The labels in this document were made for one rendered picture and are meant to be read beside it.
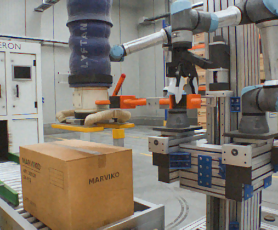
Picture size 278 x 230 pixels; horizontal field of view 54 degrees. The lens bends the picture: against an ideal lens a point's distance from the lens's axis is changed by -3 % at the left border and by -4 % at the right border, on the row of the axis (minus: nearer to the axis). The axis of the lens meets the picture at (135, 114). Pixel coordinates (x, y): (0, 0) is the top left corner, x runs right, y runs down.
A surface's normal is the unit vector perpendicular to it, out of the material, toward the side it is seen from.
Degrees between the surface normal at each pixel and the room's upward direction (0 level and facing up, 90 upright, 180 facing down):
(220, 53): 90
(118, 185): 90
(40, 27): 90
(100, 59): 75
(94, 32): 107
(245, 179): 90
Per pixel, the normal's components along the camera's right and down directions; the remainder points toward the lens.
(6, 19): 0.67, 0.02
